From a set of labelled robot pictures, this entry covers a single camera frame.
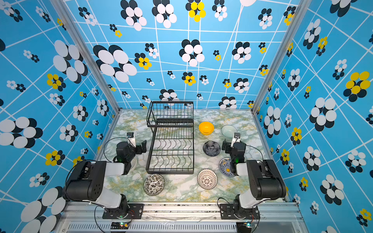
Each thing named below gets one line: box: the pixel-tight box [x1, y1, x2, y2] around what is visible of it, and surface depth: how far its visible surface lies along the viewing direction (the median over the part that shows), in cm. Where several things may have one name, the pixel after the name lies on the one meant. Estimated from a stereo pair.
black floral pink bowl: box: [143, 173, 166, 197], surface depth 82 cm
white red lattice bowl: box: [197, 168, 218, 190], surface depth 84 cm
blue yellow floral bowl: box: [218, 157, 236, 178], surface depth 88 cm
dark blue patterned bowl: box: [202, 140, 221, 157], surface depth 96 cm
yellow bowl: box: [198, 121, 215, 136], surface depth 106 cm
